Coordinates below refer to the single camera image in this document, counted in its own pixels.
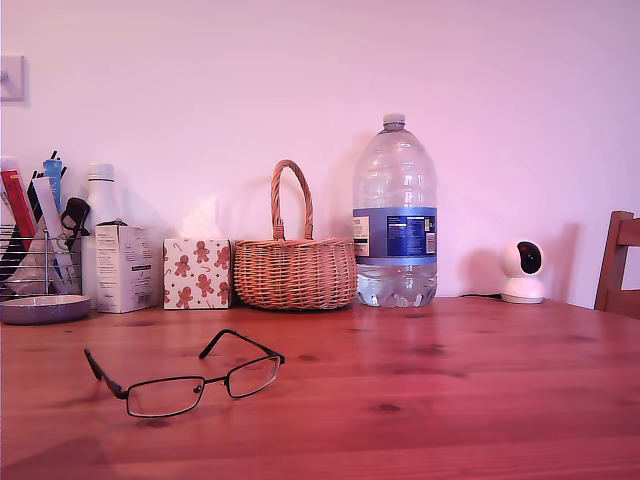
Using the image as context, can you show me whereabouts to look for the black thin-framed glasses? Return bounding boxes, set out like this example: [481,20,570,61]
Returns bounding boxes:
[83,328,286,419]

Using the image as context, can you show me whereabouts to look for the large clear water bottle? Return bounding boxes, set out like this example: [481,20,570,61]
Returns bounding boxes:
[352,112,439,308]

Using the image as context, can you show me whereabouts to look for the gingerbread print tissue box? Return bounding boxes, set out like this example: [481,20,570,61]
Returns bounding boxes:
[162,237,234,311]

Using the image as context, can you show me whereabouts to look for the white printed carton box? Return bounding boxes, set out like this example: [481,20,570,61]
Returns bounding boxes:
[94,218,164,315]

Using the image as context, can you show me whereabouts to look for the white insulated bottle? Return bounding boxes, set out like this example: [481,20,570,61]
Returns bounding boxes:
[79,162,124,310]

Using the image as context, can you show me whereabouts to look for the black clip tool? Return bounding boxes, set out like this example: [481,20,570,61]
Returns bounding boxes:
[59,196,93,251]

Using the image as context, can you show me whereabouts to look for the white paper strip packet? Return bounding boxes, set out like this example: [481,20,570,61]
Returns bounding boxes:
[30,174,81,296]

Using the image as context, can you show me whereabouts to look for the blue tube with straws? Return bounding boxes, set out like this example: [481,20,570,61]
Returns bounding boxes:
[42,149,69,211]

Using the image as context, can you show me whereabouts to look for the grey round dish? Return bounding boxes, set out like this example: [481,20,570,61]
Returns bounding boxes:
[0,293,93,326]

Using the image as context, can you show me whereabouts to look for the brown wooden chair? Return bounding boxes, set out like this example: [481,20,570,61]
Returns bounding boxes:
[593,210,640,321]

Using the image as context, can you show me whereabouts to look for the red flat packet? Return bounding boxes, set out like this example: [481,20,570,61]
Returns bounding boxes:
[0,168,39,241]

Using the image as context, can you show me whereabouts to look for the wicker basket with handle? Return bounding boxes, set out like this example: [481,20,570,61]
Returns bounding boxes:
[233,158,359,312]

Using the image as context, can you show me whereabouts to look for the small white round camera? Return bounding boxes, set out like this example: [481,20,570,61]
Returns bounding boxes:
[500,239,546,305]

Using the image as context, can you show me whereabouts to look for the metal wire rack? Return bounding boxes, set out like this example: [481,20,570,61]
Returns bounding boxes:
[0,223,84,301]

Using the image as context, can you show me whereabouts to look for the white wall switch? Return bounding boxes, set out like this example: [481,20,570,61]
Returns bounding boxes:
[0,53,26,103]

